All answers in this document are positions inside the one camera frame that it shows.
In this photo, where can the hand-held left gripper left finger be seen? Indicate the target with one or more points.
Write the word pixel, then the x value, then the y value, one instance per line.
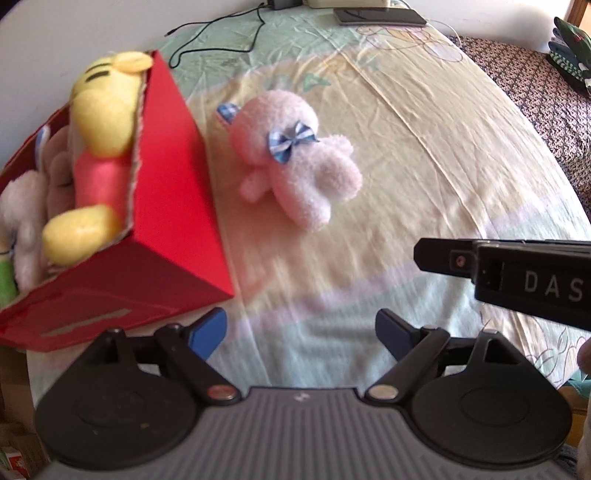
pixel 207 332

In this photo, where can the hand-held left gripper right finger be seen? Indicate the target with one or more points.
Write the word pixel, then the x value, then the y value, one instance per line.
pixel 392 332

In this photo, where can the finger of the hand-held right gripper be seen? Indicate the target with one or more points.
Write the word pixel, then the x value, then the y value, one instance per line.
pixel 443 256

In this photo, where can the red cardboard box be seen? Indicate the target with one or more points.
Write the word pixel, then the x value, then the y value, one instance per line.
pixel 175 207

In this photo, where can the pink plush toy blue bow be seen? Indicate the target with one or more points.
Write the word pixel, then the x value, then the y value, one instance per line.
pixel 295 184

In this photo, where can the pale pink fluffy plush toy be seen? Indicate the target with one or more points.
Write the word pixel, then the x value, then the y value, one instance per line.
pixel 25 217

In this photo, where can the yellow tiger plush toy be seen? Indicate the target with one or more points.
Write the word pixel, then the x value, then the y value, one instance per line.
pixel 101 120

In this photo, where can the person's right hand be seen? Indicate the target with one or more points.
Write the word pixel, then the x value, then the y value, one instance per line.
pixel 586 355

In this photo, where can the pastel printed bed sheet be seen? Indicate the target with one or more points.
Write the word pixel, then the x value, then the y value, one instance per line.
pixel 415 161

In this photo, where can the dark patterned blanket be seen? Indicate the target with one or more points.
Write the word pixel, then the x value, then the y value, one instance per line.
pixel 540 92

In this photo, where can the brown cardboard box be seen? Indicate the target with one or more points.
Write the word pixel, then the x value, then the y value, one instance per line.
pixel 18 392

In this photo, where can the green plush toy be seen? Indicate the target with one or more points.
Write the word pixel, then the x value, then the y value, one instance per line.
pixel 5 281

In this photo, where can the green folded cloth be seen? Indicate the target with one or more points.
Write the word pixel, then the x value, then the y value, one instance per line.
pixel 570 55

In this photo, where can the red white packet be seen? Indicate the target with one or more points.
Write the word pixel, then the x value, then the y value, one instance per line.
pixel 11 466

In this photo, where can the white power strip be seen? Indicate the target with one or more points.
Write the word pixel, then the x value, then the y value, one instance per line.
pixel 346 3

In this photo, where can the black power adapter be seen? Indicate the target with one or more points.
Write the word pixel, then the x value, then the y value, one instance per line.
pixel 286 3

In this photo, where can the wooden window frame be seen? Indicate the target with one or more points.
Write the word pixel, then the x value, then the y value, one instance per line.
pixel 581 9

